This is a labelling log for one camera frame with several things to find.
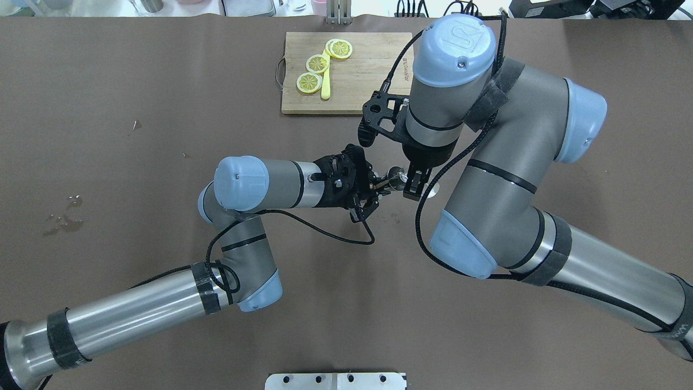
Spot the clear glass shaker cup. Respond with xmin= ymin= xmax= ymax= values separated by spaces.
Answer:
xmin=421 ymin=183 xmax=440 ymax=198

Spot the aluminium frame post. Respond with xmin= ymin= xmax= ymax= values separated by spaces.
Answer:
xmin=326 ymin=0 xmax=353 ymax=25

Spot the lemon slice one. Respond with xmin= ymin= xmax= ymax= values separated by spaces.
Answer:
xmin=326 ymin=38 xmax=353 ymax=60

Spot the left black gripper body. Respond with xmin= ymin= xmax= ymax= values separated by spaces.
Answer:
xmin=313 ymin=144 xmax=378 ymax=223

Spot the white camera post base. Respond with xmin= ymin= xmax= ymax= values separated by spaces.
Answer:
xmin=264 ymin=372 xmax=409 ymax=389

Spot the yellow plastic knife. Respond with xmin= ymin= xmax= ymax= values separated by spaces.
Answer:
xmin=320 ymin=39 xmax=335 ymax=101

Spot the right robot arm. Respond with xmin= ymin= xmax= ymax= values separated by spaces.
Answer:
xmin=406 ymin=14 xmax=691 ymax=361

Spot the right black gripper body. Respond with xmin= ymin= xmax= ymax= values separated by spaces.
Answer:
xmin=402 ymin=140 xmax=457 ymax=174

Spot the steel measuring jigger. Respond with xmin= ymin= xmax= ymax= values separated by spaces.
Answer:
xmin=384 ymin=166 xmax=408 ymax=192

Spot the bamboo cutting board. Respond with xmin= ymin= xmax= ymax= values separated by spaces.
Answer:
xmin=280 ymin=32 xmax=413 ymax=114

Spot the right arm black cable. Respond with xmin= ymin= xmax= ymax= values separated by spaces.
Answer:
xmin=379 ymin=10 xmax=683 ymax=336

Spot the lemon slice two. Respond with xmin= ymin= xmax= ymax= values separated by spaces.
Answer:
xmin=305 ymin=54 xmax=331 ymax=75

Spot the lemon slice three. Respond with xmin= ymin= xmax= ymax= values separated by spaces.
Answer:
xmin=296 ymin=72 xmax=323 ymax=94

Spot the metal lidded tray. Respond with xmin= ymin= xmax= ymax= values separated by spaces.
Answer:
xmin=222 ymin=0 xmax=276 ymax=17

